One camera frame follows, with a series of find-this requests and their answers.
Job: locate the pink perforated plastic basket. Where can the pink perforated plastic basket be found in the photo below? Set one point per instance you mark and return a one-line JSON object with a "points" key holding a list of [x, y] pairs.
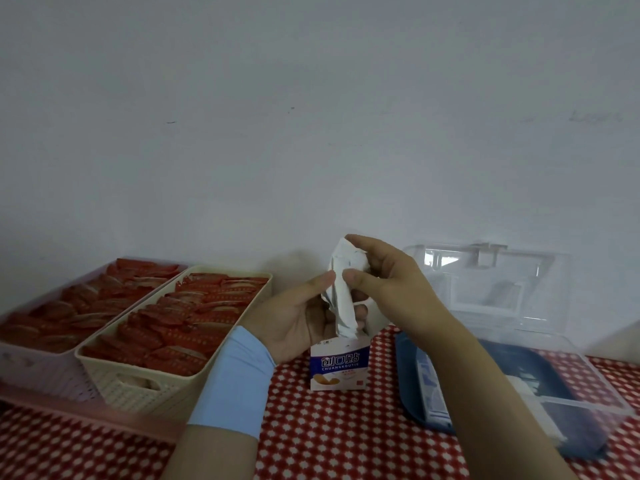
{"points": [[30, 369]]}

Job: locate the blue white cardboard box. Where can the blue white cardboard box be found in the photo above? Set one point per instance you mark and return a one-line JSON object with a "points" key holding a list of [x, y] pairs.
{"points": [[340, 364]]}

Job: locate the light blue wristband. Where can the light blue wristband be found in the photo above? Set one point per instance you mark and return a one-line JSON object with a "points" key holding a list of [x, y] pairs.
{"points": [[232, 384]]}

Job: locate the cream perforated plastic basket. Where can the cream perforated plastic basket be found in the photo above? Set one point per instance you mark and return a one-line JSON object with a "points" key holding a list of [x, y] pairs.
{"points": [[165, 394]]}

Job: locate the red white checked tablecloth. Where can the red white checked tablecloth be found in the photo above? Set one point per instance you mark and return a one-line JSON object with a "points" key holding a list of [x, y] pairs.
{"points": [[340, 434]]}

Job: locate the pile of red packets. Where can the pile of red packets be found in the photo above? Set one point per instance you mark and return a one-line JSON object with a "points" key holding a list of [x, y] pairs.
{"points": [[85, 304], [180, 319]]}

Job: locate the person's left forearm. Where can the person's left forearm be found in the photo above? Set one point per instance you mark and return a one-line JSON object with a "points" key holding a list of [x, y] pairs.
{"points": [[210, 457]]}

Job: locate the person's right forearm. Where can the person's right forearm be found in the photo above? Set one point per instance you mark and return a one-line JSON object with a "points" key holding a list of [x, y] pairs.
{"points": [[500, 424]]}

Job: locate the person's right hand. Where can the person's right hand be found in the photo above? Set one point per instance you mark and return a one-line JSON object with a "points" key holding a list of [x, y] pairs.
{"points": [[405, 294]]}

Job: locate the clear storage box blue base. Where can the clear storage box blue base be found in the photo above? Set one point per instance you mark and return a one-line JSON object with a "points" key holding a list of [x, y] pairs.
{"points": [[407, 384]]}

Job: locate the person's left hand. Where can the person's left hand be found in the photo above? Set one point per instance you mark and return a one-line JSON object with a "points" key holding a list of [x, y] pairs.
{"points": [[285, 324]]}

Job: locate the pink plastic tray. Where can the pink plastic tray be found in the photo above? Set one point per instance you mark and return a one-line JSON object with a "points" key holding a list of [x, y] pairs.
{"points": [[75, 412]]}

